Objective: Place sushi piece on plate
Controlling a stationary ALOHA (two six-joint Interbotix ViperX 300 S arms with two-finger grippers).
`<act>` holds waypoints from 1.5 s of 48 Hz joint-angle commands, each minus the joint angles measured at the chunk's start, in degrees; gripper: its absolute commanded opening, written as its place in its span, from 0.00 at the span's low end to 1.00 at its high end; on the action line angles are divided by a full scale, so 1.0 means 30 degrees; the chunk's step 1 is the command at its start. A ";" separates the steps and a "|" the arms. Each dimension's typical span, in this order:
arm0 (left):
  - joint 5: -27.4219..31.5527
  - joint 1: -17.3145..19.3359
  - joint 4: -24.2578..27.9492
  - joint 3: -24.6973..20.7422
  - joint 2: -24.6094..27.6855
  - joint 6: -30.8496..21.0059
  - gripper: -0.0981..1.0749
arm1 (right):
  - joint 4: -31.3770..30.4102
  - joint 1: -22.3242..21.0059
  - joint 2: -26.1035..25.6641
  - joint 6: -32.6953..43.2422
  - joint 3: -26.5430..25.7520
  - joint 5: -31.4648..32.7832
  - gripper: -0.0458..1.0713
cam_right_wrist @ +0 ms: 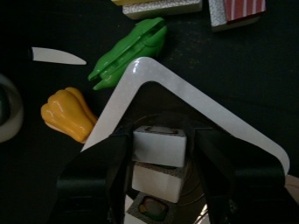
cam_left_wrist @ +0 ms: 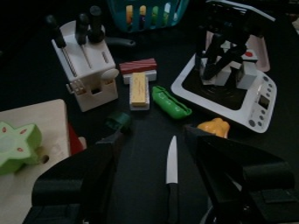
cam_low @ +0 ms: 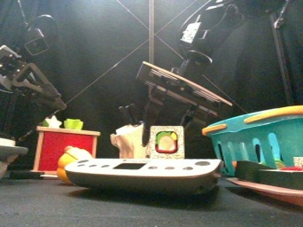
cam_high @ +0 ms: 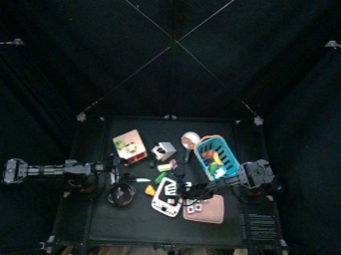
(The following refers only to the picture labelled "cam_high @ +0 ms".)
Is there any yellow toy banana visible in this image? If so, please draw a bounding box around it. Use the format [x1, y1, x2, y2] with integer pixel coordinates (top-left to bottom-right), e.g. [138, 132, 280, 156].
[212, 151, 224, 166]

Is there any blue plastic basket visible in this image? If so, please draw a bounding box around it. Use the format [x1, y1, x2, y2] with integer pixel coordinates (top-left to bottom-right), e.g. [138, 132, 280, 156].
[195, 134, 241, 181]

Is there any green toy cucumber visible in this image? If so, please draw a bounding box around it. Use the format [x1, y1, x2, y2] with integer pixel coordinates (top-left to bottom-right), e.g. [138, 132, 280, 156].
[154, 171, 170, 184]

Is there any grey white toy cube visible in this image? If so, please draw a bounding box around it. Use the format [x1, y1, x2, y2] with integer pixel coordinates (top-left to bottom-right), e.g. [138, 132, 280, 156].
[152, 141, 178, 162]

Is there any dark toy pot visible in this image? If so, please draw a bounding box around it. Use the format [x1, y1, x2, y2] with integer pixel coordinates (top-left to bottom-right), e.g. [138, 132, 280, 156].
[108, 182, 138, 208]

